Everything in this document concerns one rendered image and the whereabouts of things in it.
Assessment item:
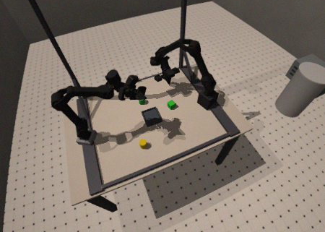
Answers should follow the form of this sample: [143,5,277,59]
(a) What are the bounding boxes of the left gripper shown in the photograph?
[155,65,180,85]

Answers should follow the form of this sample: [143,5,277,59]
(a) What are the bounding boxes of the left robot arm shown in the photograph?
[150,38,217,98]

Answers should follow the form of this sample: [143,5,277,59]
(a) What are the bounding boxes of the yellow cylinder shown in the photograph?
[139,139,147,149]

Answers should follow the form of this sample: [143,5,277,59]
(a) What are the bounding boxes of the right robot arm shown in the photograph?
[51,69,139,141]

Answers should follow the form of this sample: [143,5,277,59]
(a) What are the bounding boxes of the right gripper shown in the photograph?
[118,85,147,100]

